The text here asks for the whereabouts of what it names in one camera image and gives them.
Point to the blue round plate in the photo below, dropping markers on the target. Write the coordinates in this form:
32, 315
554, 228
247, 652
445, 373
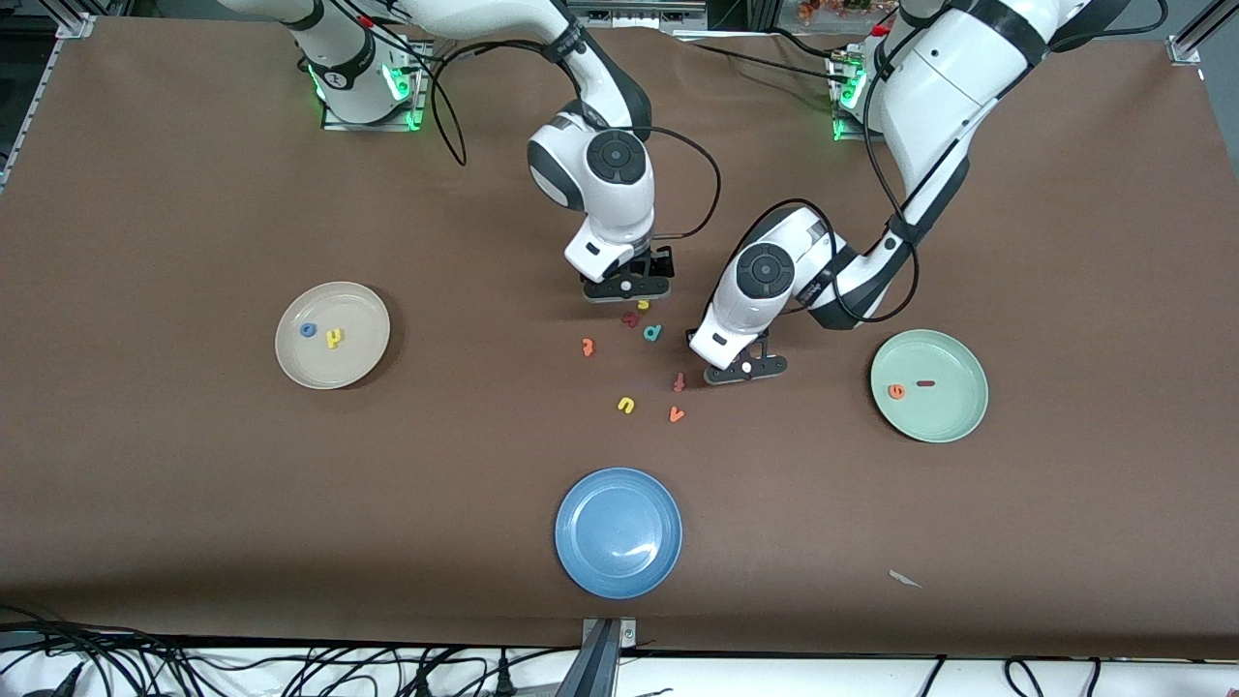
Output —
618, 532

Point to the orange artificial flowers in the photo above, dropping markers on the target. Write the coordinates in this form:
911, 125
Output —
832, 8

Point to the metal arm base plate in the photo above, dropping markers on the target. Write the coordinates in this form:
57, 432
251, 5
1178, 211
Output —
373, 125
861, 136

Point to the brown paper table cover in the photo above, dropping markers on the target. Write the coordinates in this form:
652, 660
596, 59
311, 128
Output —
290, 503

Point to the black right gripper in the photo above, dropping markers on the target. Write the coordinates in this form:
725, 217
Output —
660, 261

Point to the beige brown round plate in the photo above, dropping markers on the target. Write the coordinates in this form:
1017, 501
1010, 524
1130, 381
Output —
339, 363

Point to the white paper scrap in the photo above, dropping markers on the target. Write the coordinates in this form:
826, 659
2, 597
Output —
905, 579

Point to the light green round plate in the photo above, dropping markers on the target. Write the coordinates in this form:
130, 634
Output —
944, 411

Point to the aluminium frame profile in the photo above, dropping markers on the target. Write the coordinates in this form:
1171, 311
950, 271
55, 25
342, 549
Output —
73, 24
1183, 48

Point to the grey metal rail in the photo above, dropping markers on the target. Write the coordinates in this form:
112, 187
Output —
639, 17

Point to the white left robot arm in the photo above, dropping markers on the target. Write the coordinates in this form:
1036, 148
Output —
949, 77

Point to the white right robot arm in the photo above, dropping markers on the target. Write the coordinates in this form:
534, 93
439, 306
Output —
610, 208

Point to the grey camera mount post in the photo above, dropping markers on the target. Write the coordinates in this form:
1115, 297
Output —
600, 668

